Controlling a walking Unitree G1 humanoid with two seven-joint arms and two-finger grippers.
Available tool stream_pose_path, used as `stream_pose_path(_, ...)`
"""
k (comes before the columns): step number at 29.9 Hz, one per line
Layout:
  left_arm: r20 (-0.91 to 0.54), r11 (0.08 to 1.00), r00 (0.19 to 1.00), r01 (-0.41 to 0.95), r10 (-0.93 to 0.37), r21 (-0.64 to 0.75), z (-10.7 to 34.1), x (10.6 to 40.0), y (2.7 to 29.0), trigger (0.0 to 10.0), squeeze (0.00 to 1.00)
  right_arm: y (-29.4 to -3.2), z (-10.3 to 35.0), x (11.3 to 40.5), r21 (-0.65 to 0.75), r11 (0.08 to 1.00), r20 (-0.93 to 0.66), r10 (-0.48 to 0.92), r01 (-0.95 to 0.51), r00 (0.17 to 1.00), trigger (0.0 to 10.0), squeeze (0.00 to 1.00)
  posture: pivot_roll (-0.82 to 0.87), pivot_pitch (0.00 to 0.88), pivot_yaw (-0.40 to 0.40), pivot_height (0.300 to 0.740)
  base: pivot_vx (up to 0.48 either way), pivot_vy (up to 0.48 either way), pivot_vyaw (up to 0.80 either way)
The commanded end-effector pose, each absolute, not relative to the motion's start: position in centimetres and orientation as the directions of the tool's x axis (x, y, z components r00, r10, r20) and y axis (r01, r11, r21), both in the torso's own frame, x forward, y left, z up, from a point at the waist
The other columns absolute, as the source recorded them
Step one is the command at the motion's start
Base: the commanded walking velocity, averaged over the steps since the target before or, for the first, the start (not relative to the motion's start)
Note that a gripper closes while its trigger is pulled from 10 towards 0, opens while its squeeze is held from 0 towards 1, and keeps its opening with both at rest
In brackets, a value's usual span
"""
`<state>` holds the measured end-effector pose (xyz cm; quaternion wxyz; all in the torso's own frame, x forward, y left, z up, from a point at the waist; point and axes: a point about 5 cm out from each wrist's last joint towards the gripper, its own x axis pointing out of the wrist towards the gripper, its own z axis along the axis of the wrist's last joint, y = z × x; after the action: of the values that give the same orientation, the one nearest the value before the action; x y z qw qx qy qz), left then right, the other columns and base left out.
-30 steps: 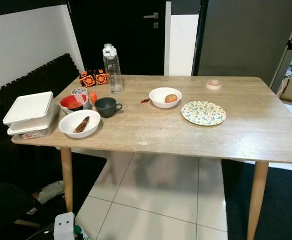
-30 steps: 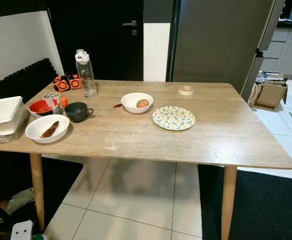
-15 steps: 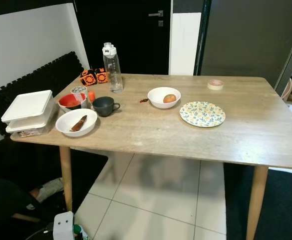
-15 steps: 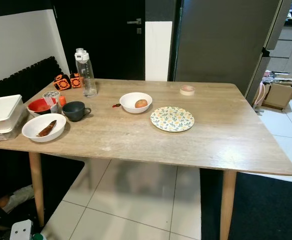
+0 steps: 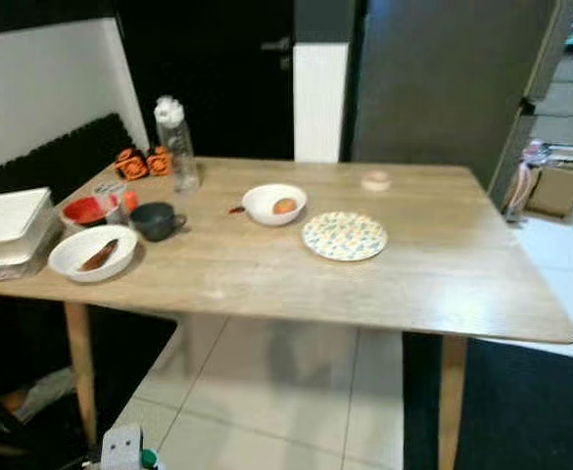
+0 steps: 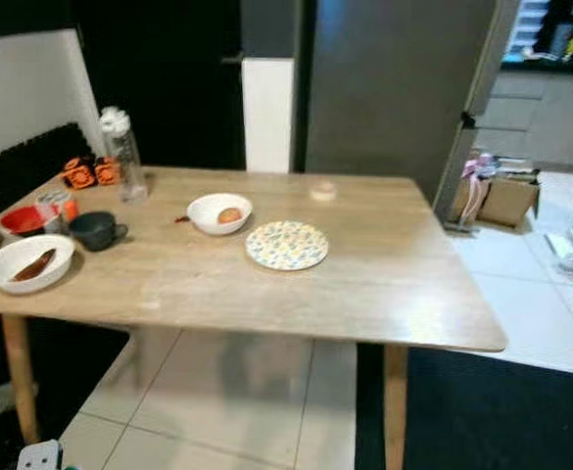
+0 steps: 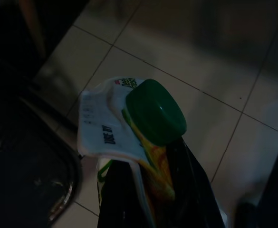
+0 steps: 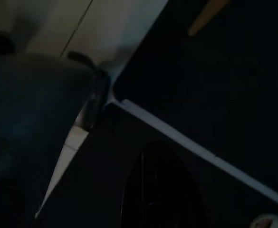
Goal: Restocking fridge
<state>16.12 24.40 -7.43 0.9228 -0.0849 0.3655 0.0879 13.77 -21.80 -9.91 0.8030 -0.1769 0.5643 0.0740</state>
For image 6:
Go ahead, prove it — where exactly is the printed open cardboard box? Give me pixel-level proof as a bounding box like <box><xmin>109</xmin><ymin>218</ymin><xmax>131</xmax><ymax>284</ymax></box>
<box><xmin>453</xmin><ymin>166</ymin><xmax>542</xmax><ymax>233</ymax></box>

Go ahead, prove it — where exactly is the brown sweet potato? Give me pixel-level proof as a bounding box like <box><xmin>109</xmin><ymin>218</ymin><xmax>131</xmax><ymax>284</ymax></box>
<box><xmin>12</xmin><ymin>249</ymin><xmax>57</xmax><ymax>283</ymax></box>

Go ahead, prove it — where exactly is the white ceramic bowl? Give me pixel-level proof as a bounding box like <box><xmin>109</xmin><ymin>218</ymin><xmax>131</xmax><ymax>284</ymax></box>
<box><xmin>0</xmin><ymin>234</ymin><xmax>76</xmax><ymax>296</ymax></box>
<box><xmin>186</xmin><ymin>193</ymin><xmax>254</xmax><ymax>237</ymax></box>

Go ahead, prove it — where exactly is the dark grey mug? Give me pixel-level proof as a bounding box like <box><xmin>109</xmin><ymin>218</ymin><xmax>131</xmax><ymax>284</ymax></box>
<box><xmin>69</xmin><ymin>211</ymin><xmax>129</xmax><ymax>253</ymax></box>

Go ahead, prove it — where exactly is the clear water bottle white lid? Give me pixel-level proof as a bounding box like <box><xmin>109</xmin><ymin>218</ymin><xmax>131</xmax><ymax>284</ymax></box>
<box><xmin>98</xmin><ymin>106</ymin><xmax>148</xmax><ymax>205</ymax></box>

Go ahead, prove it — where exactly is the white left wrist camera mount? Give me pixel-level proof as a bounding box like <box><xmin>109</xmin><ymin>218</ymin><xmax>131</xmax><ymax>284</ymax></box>
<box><xmin>18</xmin><ymin>440</ymin><xmax>63</xmax><ymax>470</ymax></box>

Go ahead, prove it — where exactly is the black door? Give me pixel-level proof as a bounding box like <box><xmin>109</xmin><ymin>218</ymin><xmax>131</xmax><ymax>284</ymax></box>
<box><xmin>75</xmin><ymin>0</ymin><xmax>246</xmax><ymax>169</ymax></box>

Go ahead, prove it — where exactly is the grey cabinet black countertop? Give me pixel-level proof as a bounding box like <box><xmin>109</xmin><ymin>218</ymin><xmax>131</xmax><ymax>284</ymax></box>
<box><xmin>487</xmin><ymin>0</ymin><xmax>573</xmax><ymax>167</ymax></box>

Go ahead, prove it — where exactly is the grey duct tape roll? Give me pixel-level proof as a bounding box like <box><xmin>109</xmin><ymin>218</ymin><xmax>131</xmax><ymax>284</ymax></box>
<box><xmin>36</xmin><ymin>189</ymin><xmax>70</xmax><ymax>207</ymax></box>

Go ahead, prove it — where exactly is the pink strap bundle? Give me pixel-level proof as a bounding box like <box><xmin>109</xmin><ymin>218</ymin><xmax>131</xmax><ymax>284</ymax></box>
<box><xmin>460</xmin><ymin>152</ymin><xmax>495</xmax><ymax>228</ymax></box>

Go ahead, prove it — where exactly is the orange black small device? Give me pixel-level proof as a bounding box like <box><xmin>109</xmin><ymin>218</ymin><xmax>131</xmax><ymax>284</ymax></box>
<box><xmin>93</xmin><ymin>157</ymin><xmax>122</xmax><ymax>187</ymax></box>
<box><xmin>63</xmin><ymin>157</ymin><xmax>96</xmax><ymax>189</ymax></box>

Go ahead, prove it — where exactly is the grey steel fridge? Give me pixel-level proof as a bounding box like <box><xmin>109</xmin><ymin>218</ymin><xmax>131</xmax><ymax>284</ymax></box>
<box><xmin>301</xmin><ymin>0</ymin><xmax>522</xmax><ymax>207</ymax></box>

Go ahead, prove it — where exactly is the red bowl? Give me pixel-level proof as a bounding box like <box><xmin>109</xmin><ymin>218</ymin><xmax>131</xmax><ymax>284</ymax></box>
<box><xmin>0</xmin><ymin>203</ymin><xmax>62</xmax><ymax>238</ymax></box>

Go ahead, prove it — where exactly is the beige tape roll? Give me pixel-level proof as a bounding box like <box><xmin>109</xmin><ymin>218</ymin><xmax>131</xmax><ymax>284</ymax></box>
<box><xmin>309</xmin><ymin>180</ymin><xmax>338</xmax><ymax>203</ymax></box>

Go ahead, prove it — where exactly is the floral print plate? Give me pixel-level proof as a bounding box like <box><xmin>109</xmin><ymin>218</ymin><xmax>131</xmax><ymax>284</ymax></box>
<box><xmin>245</xmin><ymin>220</ymin><xmax>330</xmax><ymax>272</ymax></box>

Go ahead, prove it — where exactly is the wooden dining table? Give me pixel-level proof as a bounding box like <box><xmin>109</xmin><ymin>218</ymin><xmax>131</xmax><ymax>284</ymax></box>
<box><xmin>0</xmin><ymin>164</ymin><xmax>508</xmax><ymax>470</ymax></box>

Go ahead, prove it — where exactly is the black foam wall panel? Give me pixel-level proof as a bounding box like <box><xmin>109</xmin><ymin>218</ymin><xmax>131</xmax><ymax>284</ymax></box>
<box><xmin>0</xmin><ymin>122</ymin><xmax>96</xmax><ymax>212</ymax></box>

